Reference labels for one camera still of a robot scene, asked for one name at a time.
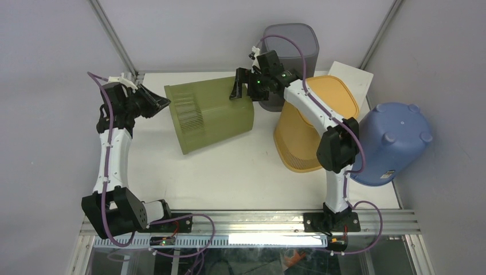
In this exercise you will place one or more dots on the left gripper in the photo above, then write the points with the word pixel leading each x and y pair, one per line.
pixel 154 103

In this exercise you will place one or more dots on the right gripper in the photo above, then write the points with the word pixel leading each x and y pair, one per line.
pixel 242 76

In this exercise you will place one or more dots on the green slatted basket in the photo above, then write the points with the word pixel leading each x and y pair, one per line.
pixel 203 114

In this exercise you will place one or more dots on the grey slatted basket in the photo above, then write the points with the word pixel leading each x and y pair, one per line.
pixel 303 36

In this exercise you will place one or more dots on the white plastic tray basket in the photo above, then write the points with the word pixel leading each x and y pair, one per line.
pixel 357 81

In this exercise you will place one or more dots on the blue plastic bucket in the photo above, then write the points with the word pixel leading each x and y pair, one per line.
pixel 392 135

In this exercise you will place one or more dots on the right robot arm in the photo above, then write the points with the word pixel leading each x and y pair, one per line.
pixel 339 136

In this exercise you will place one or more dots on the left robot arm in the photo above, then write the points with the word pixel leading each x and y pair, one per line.
pixel 112 208

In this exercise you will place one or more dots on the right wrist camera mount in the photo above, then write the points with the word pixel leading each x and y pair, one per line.
pixel 255 52

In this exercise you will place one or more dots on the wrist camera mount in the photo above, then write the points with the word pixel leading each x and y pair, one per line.
pixel 255 52
pixel 123 80

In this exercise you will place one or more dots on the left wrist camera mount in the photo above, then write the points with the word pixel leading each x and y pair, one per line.
pixel 123 80

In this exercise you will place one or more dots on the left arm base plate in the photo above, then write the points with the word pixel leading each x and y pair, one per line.
pixel 171 224

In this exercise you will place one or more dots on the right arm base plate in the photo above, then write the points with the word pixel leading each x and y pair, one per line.
pixel 330 223

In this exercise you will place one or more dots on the white slotted cable duct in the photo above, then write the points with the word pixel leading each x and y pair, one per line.
pixel 235 240

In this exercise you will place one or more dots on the aluminium frame rail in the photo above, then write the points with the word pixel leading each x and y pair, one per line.
pixel 395 222

